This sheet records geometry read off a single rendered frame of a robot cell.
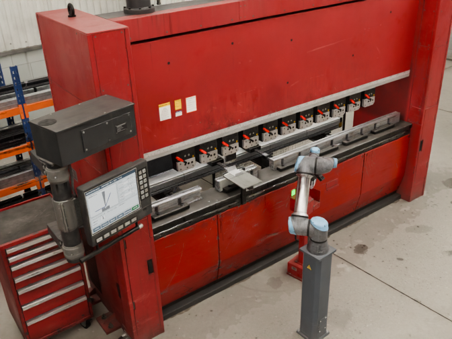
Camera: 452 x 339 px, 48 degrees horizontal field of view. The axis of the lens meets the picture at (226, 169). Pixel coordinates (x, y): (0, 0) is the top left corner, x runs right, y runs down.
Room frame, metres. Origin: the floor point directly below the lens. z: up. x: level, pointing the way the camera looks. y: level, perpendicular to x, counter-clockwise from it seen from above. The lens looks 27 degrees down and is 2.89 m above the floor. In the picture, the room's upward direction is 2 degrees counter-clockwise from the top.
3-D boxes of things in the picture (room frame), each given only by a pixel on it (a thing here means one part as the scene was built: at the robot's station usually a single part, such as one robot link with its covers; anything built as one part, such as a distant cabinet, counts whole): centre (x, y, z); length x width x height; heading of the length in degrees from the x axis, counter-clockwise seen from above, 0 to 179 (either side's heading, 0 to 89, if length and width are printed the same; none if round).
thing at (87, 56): (3.18, 0.86, 1.15); 0.85 x 0.25 x 2.30; 35
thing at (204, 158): (3.47, 0.14, 1.26); 0.15 x 0.09 x 0.17; 125
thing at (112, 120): (2.53, 0.74, 1.53); 0.51 x 0.25 x 0.85; 139
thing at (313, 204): (3.56, -0.63, 0.75); 0.20 x 0.16 x 0.18; 136
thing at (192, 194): (3.29, 0.41, 0.92); 0.50 x 0.06 x 0.10; 125
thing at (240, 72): (3.98, -0.57, 1.74); 3.00 x 0.08 x 0.80; 125
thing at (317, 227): (2.85, -0.60, 0.94); 0.13 x 0.12 x 0.14; 73
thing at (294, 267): (3.53, -0.65, 0.06); 0.25 x 0.20 x 0.12; 46
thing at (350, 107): (4.40, -1.16, 1.26); 0.15 x 0.09 x 0.17; 125
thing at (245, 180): (3.48, -0.12, 1.00); 0.26 x 0.18 x 0.01; 35
